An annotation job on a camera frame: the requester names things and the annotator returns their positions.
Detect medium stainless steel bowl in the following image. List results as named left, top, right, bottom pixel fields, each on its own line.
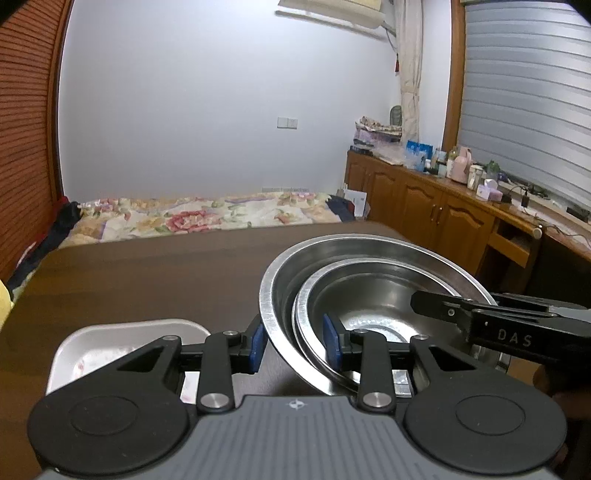
left=291, top=257, right=473, bottom=391

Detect large stainless steel bowl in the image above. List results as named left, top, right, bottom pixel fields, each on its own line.
left=259, top=234, right=511, bottom=395

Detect floral white square plate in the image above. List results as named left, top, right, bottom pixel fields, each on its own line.
left=45, top=319, right=209, bottom=395

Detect wooden sideboard cabinet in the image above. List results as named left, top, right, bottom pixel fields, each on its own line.
left=345, top=150, right=590, bottom=275

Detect pink thermos bottle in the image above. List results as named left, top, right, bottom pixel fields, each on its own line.
left=450, top=146, right=473, bottom=185

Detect blue white box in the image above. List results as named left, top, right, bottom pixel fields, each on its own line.
left=405, top=140, right=433, bottom=172

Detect stack of folded fabrics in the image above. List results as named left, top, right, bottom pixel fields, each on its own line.
left=353, top=116, right=403, bottom=150

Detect grey window blind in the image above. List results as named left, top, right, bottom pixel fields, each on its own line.
left=459, top=1, right=590, bottom=208

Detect dark clothes on bed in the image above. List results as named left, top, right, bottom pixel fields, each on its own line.
left=7, top=197, right=82, bottom=300

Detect yellow plush toy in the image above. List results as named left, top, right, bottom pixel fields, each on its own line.
left=0, top=281, right=13, bottom=328

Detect cream curtain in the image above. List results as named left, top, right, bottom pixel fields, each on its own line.
left=394, top=0, right=424, bottom=141

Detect wooden louvered wardrobe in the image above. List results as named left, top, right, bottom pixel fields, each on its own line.
left=1, top=1, right=73, bottom=281

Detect white wall switch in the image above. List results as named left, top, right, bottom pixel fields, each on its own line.
left=276, top=117, right=298, bottom=130

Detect wall air conditioner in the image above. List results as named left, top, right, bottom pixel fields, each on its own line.
left=279, top=0, right=386, bottom=29

